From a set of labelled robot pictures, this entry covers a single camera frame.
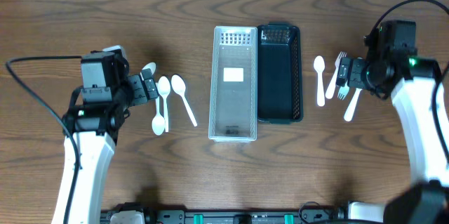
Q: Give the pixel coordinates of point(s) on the pale green plastic fork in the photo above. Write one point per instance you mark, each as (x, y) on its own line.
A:
(343, 91)

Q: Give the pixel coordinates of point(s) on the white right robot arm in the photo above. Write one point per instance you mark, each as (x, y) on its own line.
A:
(414, 86)

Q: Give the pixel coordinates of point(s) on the small white plastic spoon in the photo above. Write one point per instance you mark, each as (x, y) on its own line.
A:
(319, 66)

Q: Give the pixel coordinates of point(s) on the black plastic basket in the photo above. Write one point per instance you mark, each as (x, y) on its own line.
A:
(279, 74)

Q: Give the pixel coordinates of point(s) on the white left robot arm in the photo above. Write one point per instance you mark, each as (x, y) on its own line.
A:
(96, 112)

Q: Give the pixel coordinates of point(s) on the white plastic spoon angled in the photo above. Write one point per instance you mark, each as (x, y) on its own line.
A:
(149, 68)

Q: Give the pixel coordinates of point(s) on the white plastic spoon middle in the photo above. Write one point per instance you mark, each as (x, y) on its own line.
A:
(164, 89)

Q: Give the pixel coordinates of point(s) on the white plastic fork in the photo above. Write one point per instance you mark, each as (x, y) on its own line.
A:
(331, 87)
(349, 114)

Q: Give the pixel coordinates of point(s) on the white plastic spoon upside-down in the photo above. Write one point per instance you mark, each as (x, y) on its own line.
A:
(158, 122)

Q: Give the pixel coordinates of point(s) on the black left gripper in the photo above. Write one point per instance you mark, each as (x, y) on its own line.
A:
(141, 88)

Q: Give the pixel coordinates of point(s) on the white plastic spoon right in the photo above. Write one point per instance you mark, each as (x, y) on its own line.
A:
(180, 88)

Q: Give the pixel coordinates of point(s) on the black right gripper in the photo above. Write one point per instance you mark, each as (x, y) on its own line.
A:
(354, 73)

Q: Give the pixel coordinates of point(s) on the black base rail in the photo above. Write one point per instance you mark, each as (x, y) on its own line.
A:
(309, 213)

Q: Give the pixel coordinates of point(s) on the clear plastic basket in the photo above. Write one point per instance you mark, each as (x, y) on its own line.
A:
(233, 87)

